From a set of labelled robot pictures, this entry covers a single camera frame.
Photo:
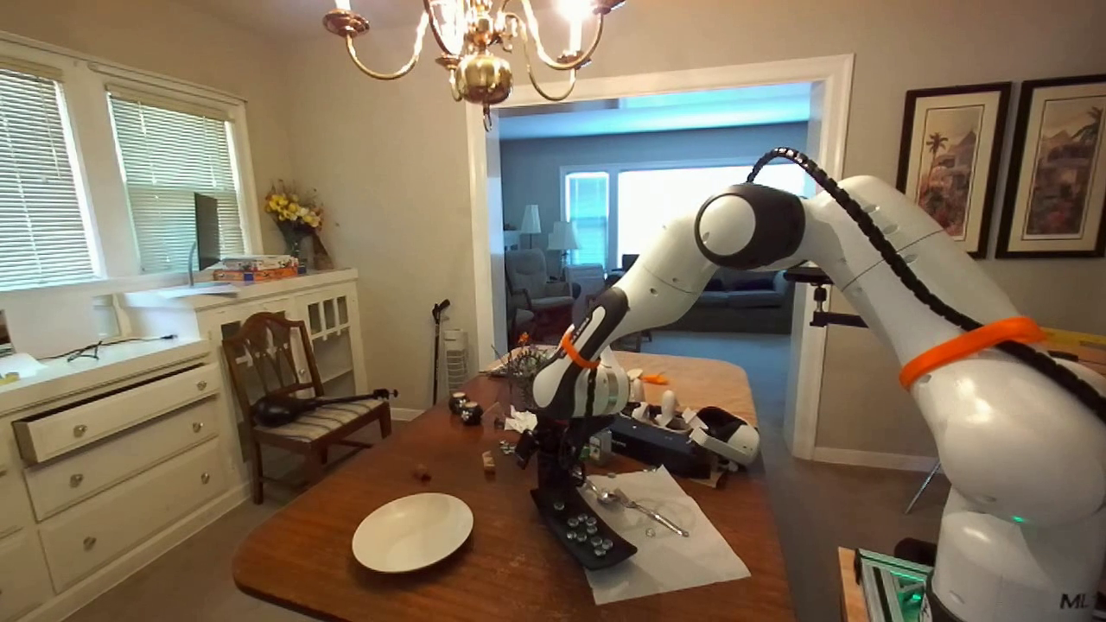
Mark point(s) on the wooden chair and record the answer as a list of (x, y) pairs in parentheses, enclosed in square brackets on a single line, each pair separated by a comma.
[(285, 403)]

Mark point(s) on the yellow flower bouquet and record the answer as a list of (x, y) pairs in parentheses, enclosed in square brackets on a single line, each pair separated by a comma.
[(297, 228)]

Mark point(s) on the white VR headset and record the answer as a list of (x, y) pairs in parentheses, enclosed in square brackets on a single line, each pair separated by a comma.
[(728, 438)]

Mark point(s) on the left framed picture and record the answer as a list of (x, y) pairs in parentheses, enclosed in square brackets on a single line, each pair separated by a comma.
[(951, 142)]

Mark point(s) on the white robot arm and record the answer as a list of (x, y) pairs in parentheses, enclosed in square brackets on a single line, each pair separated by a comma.
[(1020, 435)]

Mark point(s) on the white paper mat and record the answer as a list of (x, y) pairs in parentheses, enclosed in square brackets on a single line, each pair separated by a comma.
[(662, 558)]

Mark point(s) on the white round plate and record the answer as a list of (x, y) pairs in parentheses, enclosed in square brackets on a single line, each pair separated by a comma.
[(411, 535)]

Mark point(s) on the silver spoon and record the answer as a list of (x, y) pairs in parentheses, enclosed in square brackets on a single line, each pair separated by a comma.
[(610, 498)]

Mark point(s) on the long black box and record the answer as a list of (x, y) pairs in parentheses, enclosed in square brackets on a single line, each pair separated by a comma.
[(656, 446)]

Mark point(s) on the right framed picture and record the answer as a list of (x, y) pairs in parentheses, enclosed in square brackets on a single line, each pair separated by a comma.
[(1054, 195)]

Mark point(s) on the brass chandelier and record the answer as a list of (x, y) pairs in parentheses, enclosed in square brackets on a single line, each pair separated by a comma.
[(486, 47)]

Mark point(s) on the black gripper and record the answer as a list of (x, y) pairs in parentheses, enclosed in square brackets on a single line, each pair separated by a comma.
[(561, 452)]

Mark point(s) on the framed picture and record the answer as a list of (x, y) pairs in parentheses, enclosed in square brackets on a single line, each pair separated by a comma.
[(951, 142), (1054, 195)]

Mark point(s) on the green robot base frame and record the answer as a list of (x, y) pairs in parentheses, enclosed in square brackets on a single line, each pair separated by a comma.
[(881, 590)]

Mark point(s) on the black tray with pebbles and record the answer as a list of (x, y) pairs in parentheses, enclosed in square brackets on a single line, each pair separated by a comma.
[(578, 532)]

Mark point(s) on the white drawer dresser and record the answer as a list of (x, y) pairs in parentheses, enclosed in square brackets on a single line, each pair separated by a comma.
[(109, 460)]

